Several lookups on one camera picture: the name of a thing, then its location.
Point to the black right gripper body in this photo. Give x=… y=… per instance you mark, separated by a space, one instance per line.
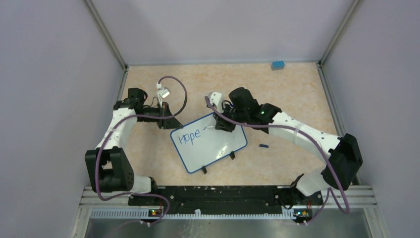
x=232 y=114

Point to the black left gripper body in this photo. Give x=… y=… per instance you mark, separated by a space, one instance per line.
x=163 y=111

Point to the blue framed whiteboard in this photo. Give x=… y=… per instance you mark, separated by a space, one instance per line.
x=198 y=146

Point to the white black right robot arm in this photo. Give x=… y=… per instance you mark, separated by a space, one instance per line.
x=341 y=155

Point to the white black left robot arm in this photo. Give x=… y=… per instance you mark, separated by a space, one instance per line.
x=108 y=166

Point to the blue toy brick block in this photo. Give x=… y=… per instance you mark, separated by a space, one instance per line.
x=277 y=65

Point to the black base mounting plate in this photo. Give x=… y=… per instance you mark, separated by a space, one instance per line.
x=227 y=200

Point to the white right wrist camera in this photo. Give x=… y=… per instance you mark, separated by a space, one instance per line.
x=216 y=99

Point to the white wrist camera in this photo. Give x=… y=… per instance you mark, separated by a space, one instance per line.
x=216 y=99
x=163 y=92

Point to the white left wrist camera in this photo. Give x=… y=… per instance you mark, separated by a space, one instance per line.
x=163 y=92

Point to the white cable duct rail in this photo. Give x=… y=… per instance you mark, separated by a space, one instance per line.
x=146 y=214

